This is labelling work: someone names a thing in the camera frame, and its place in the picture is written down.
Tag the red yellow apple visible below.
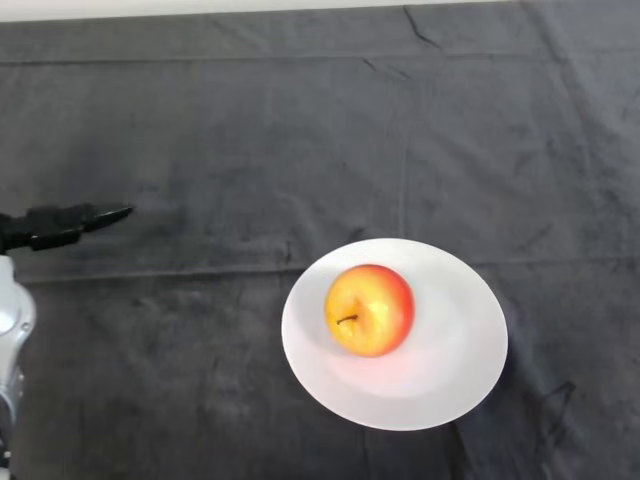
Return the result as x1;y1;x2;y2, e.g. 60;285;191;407
324;264;417;359

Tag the black cloth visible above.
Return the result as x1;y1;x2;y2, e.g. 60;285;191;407
0;3;640;480

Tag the white round plate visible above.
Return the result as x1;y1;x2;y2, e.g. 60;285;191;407
280;237;510;432

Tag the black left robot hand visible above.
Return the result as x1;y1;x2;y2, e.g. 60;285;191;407
0;202;137;258

